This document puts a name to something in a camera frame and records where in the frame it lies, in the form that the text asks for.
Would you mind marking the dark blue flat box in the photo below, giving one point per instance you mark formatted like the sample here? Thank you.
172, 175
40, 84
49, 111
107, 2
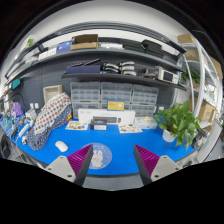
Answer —
83, 69

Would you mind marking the purple bag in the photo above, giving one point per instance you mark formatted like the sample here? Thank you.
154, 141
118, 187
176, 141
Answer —
17, 109

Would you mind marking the white computer mouse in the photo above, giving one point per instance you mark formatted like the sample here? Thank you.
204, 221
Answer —
61, 146

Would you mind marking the patterned folded cloth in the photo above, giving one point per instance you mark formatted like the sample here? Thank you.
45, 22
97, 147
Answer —
54, 114

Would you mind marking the sticker sheet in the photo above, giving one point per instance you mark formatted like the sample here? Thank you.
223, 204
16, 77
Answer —
129, 129
76, 125

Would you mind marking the yellow label box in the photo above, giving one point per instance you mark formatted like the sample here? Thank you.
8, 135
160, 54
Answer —
115, 106

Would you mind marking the white basket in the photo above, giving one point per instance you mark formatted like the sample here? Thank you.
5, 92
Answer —
51, 91

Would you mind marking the green potted plant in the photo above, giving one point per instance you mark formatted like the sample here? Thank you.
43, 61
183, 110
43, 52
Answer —
179, 122

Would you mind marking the grey drawer organiser cabinet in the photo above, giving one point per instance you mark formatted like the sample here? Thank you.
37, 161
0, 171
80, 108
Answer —
94, 95

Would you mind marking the white metal rack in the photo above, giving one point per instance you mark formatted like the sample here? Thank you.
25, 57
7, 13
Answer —
201, 76

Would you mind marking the white device on shelf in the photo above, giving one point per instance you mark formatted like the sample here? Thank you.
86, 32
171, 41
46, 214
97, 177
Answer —
167, 76

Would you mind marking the cardboard box on rack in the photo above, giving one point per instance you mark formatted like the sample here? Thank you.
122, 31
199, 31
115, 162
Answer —
206, 112

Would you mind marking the sticker sheet right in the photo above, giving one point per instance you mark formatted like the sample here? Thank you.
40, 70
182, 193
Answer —
129, 129

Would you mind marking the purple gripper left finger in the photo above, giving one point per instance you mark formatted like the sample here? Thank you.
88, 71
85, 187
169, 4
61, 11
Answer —
74, 167

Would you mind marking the clear plastic container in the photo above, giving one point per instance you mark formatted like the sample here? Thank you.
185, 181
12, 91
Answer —
145, 122

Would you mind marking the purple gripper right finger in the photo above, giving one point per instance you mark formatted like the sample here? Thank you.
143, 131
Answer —
153, 167

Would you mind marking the white keyboard box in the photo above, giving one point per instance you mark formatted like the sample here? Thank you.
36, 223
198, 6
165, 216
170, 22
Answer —
112, 117

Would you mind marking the cardboard box on shelf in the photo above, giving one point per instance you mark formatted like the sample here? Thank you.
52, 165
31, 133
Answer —
85, 41

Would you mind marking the small black box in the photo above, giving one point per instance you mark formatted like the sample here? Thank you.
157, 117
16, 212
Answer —
98, 125

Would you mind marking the sticker sheet left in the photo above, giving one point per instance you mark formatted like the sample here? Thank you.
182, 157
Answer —
76, 125

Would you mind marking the blue desk mat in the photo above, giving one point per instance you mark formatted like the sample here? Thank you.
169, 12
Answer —
122, 147

